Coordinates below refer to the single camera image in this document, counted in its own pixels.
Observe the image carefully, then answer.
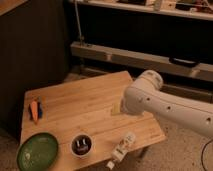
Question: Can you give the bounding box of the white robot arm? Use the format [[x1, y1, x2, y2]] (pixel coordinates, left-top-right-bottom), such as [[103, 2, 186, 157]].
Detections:
[[111, 70, 213, 138]]

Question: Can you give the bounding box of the wooden low table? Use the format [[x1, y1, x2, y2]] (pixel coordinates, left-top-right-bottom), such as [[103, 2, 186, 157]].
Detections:
[[21, 71, 165, 171]]

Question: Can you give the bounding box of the clear plastic bottle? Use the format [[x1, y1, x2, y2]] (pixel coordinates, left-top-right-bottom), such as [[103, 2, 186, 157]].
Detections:
[[107, 132, 136, 170]]

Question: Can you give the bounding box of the long grey metal case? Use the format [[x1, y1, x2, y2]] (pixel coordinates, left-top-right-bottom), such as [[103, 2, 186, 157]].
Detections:
[[70, 42, 213, 82]]

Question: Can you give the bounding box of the green round plate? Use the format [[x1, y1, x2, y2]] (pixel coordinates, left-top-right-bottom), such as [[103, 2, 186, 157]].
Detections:
[[16, 132, 59, 171]]

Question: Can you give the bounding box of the dark cabinet at left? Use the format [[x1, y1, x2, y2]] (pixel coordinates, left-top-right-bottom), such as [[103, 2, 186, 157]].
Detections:
[[0, 0, 69, 139]]

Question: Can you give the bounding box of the vertical metal pole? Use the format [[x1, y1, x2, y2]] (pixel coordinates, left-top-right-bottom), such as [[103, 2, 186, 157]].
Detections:
[[74, 0, 84, 45]]

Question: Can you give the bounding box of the cluttered upper shelf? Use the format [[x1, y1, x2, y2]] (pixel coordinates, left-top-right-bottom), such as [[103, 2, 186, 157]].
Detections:
[[68, 0, 213, 21]]

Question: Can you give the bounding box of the black case handle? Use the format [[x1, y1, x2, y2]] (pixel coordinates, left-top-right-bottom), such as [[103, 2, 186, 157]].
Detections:
[[169, 57, 200, 68]]

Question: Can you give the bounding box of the black cable on floor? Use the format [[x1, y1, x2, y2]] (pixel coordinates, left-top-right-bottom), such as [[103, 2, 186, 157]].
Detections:
[[200, 139, 213, 171]]

